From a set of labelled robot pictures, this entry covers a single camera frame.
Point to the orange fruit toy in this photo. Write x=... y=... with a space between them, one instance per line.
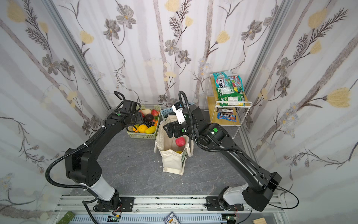
x=142 y=128

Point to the pink dragon fruit toy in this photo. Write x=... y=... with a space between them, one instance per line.
x=180 y=142

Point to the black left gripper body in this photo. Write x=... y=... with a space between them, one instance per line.
x=134 y=120

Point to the white wire wooden shelf rack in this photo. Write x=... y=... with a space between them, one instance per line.
x=213 y=102

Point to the green plastic fruit basket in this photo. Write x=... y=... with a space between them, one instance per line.
x=146 y=109

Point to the blue plastic vegetable basket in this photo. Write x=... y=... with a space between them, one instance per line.
x=169 y=111

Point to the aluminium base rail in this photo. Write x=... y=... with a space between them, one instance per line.
x=189 y=210

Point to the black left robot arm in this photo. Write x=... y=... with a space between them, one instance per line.
x=81 y=164

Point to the green skittles candy bag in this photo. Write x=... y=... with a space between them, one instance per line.
x=229 y=88

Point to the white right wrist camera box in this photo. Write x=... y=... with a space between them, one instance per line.
x=178 y=109

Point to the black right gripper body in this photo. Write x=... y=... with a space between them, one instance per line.
x=173 y=130

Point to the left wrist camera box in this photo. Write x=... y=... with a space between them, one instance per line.
x=130 y=106

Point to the cream floral tote bag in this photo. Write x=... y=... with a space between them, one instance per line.
x=172 y=162

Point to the blue m&m candy packet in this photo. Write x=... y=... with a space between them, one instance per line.
x=227 y=116

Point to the red apple toy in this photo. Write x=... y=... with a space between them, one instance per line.
x=155 y=113

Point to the dark avocado toy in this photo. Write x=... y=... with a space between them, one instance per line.
x=149 y=117

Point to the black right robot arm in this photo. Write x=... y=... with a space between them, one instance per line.
x=212 y=137

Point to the yellow mango toy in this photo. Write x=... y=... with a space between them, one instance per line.
x=151 y=130

